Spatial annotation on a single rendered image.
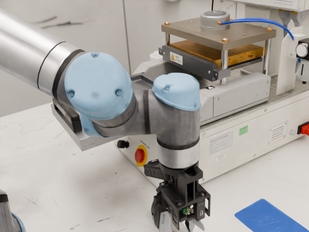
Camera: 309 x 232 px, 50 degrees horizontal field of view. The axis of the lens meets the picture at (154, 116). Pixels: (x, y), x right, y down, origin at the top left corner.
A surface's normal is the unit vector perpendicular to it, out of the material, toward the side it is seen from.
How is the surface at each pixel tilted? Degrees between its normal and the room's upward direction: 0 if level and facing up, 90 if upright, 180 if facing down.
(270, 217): 0
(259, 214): 0
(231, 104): 90
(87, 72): 51
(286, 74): 90
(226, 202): 0
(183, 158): 90
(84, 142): 90
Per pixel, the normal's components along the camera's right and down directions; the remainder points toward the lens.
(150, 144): -0.80, -0.11
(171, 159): -0.29, 0.46
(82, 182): -0.06, -0.89
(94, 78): -0.04, -0.20
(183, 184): -0.89, 0.25
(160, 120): 0.00, 0.39
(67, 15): 0.57, 0.35
